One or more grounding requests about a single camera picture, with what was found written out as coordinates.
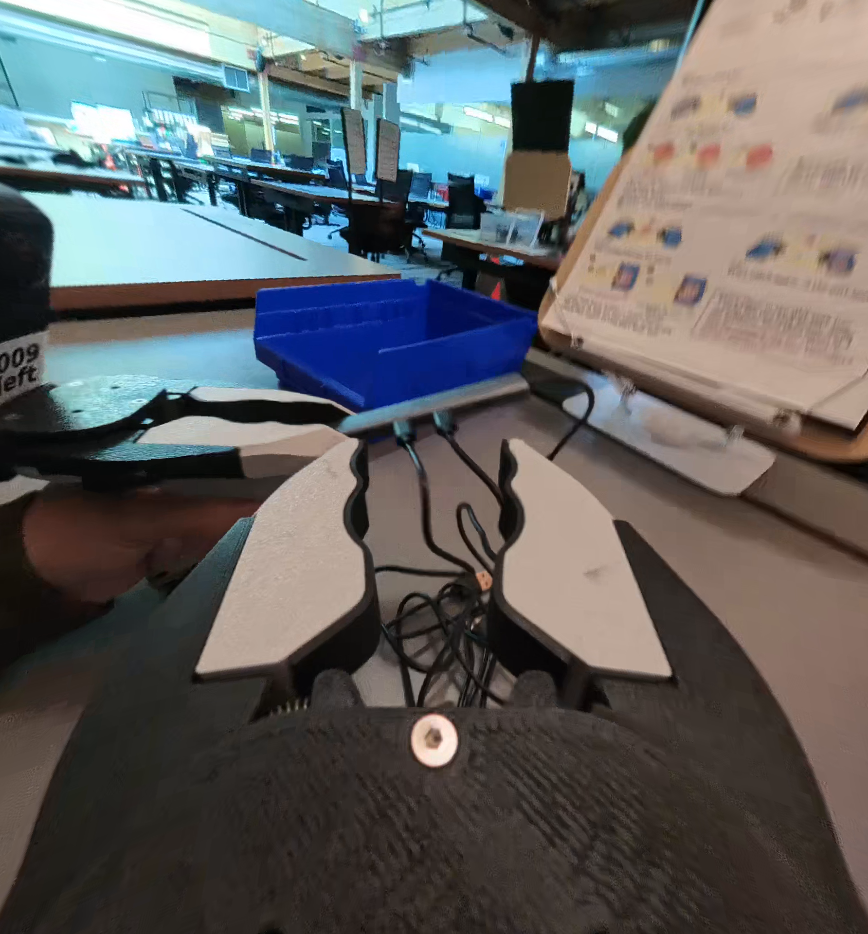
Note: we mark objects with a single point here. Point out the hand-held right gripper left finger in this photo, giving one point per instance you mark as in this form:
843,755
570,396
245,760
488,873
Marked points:
295,576

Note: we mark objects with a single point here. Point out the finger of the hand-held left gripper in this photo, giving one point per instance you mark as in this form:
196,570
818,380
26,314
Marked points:
259,396
273,445

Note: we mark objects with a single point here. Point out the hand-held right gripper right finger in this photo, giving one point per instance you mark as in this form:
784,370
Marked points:
580,584

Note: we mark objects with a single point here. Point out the blue plastic bin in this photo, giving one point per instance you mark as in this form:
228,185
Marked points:
405,343

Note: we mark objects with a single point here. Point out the person's left hand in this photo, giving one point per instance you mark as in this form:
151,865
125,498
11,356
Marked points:
113,533

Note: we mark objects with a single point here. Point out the white table with wooden edge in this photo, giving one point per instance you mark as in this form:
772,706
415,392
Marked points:
149,248

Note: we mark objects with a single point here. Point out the black sign board on stand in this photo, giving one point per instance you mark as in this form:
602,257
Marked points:
388,149
354,142

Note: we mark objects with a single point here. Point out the cardboard panel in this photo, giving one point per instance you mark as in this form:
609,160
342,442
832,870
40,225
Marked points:
540,186

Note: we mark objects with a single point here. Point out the printed instruction sheet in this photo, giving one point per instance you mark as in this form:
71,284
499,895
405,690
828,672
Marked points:
733,219

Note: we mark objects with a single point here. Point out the black panel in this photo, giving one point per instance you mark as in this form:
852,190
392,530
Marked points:
543,117

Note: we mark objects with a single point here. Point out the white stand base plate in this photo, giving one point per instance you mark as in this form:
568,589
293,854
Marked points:
697,460

